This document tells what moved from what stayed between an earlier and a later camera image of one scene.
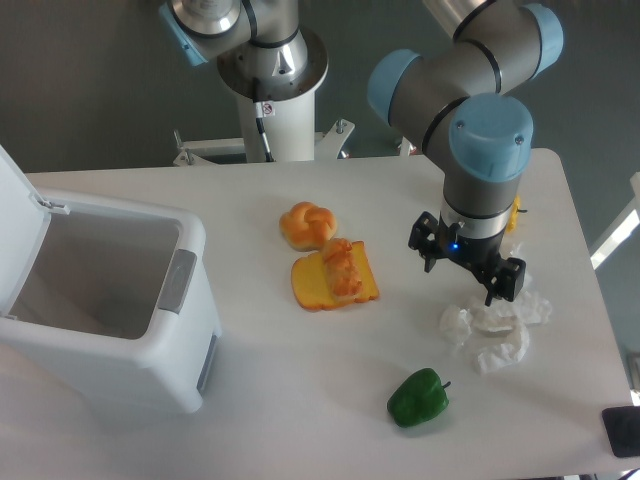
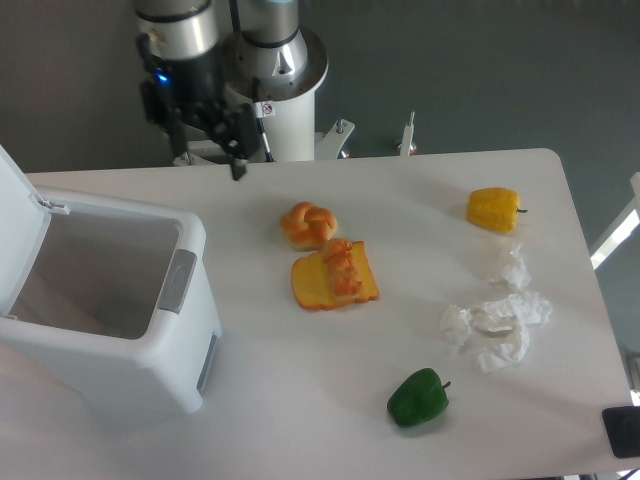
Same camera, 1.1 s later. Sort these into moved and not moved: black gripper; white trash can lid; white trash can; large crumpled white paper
Moved: black gripper
Not moved: white trash can; large crumpled white paper; white trash can lid
